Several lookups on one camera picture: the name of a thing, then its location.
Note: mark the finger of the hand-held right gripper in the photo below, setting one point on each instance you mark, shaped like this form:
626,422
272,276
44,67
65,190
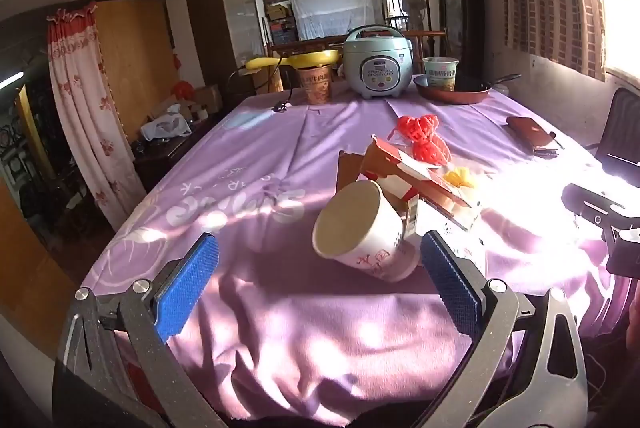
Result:
625,255
587,203

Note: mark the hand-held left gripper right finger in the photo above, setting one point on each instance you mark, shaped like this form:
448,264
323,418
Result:
450,283

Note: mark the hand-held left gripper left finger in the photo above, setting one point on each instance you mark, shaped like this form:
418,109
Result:
190,288

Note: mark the white paper cup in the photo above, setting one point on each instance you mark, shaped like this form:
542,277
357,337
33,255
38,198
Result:
360,228

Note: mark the black chair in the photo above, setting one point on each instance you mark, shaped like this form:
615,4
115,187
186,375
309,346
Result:
622,133

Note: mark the purple printed tablecloth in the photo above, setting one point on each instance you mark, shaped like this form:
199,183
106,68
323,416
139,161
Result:
280,308

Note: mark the brown leather wallet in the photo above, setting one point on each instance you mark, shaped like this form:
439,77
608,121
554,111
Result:
530,130

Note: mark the red foam fruit net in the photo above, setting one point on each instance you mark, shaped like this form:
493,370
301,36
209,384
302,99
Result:
432,153
417,125

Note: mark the dark wooden chest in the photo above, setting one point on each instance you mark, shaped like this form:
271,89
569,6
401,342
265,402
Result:
170,153

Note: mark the orange wooden door panel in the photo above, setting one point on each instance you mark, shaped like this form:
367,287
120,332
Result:
35,268
135,58

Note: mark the red frying pan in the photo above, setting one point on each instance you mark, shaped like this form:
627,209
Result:
475,92

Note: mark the white plastic bag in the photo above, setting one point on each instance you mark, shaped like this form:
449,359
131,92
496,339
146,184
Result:
165,127

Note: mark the cardboard box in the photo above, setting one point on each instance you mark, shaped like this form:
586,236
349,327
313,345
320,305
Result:
207,98

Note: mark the green instant noodle cup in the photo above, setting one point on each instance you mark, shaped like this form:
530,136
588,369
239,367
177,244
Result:
441,75

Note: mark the red plastic bag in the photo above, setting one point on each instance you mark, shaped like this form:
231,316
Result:
183,90

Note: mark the white floral curtain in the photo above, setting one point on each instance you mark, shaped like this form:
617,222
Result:
80,108

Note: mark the pale blue rice cooker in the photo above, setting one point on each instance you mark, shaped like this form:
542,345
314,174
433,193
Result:
377,68

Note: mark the brown wooden chair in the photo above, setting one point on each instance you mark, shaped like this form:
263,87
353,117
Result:
427,34

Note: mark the brown paper cup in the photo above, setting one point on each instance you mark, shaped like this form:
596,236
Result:
316,85

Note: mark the standing fan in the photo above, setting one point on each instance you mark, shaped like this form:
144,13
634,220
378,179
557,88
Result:
414,5

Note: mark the tall glass cabinet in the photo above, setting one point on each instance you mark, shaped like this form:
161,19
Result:
225,18

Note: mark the fluorescent tube light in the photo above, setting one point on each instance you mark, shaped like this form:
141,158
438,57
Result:
12,77

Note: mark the shelf with boxes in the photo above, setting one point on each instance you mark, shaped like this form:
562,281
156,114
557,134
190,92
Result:
280,20

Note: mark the white dust sheet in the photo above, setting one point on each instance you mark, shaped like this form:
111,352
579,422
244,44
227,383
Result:
335,8

